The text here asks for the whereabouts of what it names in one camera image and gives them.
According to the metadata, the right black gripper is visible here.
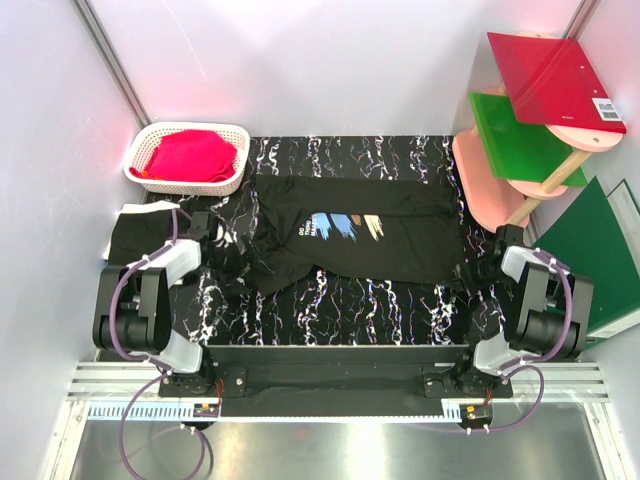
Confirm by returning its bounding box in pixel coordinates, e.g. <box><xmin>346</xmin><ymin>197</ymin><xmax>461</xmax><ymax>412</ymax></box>
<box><xmin>446</xmin><ymin>252</ymin><xmax>510</xmax><ymax>296</ymax></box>

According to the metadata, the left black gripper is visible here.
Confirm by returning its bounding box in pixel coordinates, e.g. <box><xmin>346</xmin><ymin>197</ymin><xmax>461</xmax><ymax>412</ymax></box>
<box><xmin>204</xmin><ymin>233</ymin><xmax>272</xmax><ymax>296</ymax></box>

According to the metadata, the black graphic t shirt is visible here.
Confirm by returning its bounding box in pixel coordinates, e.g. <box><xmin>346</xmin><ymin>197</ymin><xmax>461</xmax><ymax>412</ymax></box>
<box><xmin>250</xmin><ymin>175</ymin><xmax>464</xmax><ymax>295</ymax></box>

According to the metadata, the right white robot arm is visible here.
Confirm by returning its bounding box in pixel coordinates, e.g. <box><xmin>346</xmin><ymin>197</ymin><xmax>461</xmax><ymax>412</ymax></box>
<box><xmin>441</xmin><ymin>224</ymin><xmax>594</xmax><ymax>397</ymax></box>

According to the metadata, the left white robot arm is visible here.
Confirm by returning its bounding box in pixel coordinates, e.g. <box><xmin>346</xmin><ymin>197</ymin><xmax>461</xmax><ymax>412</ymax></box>
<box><xmin>92</xmin><ymin>201</ymin><xmax>257</xmax><ymax>396</ymax></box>

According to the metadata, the pink wooden shelf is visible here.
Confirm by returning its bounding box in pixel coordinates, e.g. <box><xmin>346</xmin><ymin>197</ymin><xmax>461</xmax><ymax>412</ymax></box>
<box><xmin>452</xmin><ymin>33</ymin><xmax>626</xmax><ymax>231</ymax></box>

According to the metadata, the folded black t shirt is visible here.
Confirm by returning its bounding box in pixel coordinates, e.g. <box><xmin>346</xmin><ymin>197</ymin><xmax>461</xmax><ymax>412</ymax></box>
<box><xmin>104</xmin><ymin>201</ymin><xmax>203</xmax><ymax>273</ymax></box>

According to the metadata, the pink t shirt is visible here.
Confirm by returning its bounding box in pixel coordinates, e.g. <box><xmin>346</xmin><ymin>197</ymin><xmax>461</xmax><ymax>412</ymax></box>
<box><xmin>142</xmin><ymin>130</ymin><xmax>237</xmax><ymax>183</ymax></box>

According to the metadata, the dark green binder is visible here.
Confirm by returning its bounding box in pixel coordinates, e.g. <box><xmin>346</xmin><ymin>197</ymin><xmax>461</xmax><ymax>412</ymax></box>
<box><xmin>535</xmin><ymin>179</ymin><xmax>639</xmax><ymax>346</ymax></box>

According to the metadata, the orange cloth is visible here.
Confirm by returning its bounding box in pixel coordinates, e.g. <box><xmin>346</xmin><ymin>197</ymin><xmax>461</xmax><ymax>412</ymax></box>
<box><xmin>135</xmin><ymin>169</ymin><xmax>165</xmax><ymax>181</ymax></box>

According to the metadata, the light green folder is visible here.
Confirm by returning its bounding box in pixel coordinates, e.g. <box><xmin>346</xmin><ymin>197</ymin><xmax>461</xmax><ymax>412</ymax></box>
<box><xmin>469</xmin><ymin>92</ymin><xmax>573</xmax><ymax>183</ymax></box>

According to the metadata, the white plastic basket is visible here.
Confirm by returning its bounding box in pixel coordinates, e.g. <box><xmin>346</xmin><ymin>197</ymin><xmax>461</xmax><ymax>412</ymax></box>
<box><xmin>123</xmin><ymin>122</ymin><xmax>250</xmax><ymax>196</ymax></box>

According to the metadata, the red folder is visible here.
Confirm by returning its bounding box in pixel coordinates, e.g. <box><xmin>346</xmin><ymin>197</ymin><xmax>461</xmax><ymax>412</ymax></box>
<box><xmin>487</xmin><ymin>32</ymin><xmax>627</xmax><ymax>134</ymax></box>

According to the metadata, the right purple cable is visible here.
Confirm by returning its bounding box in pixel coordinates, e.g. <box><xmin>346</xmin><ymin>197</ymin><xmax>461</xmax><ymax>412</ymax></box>
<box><xmin>412</xmin><ymin>247</ymin><xmax>576</xmax><ymax>434</ymax></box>

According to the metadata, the purple cable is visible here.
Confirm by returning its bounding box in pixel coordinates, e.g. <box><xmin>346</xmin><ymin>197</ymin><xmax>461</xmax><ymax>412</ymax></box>
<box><xmin>109</xmin><ymin>207</ymin><xmax>214</xmax><ymax>476</ymax></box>
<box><xmin>412</xmin><ymin>247</ymin><xmax>576</xmax><ymax>434</ymax></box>

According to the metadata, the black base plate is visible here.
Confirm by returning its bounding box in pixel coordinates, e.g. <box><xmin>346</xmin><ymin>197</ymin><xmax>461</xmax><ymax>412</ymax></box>
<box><xmin>158</xmin><ymin>363</ymin><xmax>514</xmax><ymax>419</ymax></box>

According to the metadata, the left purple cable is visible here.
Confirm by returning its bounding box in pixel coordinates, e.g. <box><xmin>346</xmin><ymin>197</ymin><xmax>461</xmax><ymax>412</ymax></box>
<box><xmin>109</xmin><ymin>207</ymin><xmax>214</xmax><ymax>476</ymax></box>

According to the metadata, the aluminium rail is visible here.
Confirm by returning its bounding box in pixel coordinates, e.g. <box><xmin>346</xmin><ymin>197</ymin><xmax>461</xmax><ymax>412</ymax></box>
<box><xmin>68</xmin><ymin>362</ymin><xmax>609</xmax><ymax>403</ymax></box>

